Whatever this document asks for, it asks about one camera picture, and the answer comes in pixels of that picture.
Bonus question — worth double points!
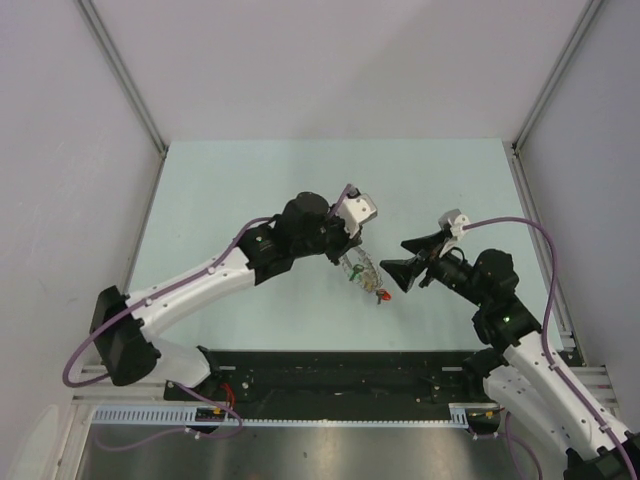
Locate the left aluminium frame post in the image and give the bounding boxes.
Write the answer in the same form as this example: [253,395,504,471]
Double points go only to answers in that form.
[73,0,168,159]

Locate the aluminium frame post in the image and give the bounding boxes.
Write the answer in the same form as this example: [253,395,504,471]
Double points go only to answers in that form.
[512,0,606,151]
[73,0,168,159]

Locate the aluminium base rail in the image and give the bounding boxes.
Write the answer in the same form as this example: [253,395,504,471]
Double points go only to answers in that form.
[570,367,616,403]
[72,365,120,404]

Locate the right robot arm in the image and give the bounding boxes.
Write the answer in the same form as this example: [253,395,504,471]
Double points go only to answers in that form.
[380,232,639,479]

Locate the right aluminium frame post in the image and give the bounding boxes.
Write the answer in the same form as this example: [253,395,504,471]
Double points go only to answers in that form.
[512,0,606,151]

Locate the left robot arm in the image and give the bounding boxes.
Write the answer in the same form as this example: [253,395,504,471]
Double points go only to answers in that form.
[90,188,377,400]

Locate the red tag key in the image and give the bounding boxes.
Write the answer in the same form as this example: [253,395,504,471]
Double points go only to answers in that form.
[376,289,392,304]

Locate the green tag key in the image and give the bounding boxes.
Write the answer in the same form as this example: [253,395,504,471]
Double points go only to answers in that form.
[349,264,364,281]

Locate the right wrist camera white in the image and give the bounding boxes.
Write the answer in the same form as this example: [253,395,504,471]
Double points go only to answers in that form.
[438,209,471,241]

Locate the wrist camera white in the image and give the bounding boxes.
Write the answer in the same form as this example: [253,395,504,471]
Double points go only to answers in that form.
[337,193,378,238]
[438,209,471,241]

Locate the white slotted cable duct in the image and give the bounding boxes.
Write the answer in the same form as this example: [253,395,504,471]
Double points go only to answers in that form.
[92,404,502,429]

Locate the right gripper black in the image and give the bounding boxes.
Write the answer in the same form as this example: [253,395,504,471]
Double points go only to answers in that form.
[379,230,488,308]

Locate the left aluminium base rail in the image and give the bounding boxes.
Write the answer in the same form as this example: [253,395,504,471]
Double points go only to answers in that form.
[72,365,120,404]

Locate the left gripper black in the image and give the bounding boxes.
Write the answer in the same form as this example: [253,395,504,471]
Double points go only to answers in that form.
[292,203,362,266]

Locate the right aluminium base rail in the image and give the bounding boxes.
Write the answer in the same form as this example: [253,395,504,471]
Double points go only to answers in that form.
[570,367,616,403]

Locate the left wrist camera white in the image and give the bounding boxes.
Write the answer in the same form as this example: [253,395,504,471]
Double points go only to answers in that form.
[337,193,378,238]

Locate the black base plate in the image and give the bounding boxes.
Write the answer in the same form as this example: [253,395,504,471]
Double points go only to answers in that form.
[196,351,489,420]

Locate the large metal keyring organizer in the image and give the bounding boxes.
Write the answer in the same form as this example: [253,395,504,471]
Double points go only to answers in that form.
[340,246,383,293]

